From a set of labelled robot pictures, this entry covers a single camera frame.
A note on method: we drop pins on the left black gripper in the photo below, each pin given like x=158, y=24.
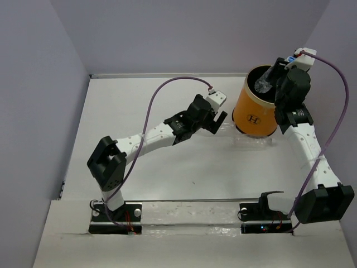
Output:
x=210, y=125

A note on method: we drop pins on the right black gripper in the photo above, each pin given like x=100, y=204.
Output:
x=279, y=67

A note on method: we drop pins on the clear bottle long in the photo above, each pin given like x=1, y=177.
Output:
x=265, y=81

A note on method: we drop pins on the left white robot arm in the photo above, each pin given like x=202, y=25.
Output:
x=112, y=161

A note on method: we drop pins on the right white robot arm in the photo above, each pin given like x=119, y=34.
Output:
x=322, y=196

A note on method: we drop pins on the clear bottle near bin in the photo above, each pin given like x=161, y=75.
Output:
x=247, y=143

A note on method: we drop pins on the orange cylindrical bin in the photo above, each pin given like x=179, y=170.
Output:
x=253, y=113

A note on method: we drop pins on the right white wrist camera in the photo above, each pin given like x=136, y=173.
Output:
x=300, y=60

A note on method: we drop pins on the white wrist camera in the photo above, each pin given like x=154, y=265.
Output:
x=300, y=60
x=216, y=99

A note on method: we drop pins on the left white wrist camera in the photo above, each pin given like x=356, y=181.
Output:
x=216, y=99

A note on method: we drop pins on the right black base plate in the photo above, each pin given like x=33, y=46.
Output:
x=255, y=220

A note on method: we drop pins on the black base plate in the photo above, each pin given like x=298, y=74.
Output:
x=255, y=220
x=126, y=220

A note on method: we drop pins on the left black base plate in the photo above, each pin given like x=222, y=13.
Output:
x=126, y=220

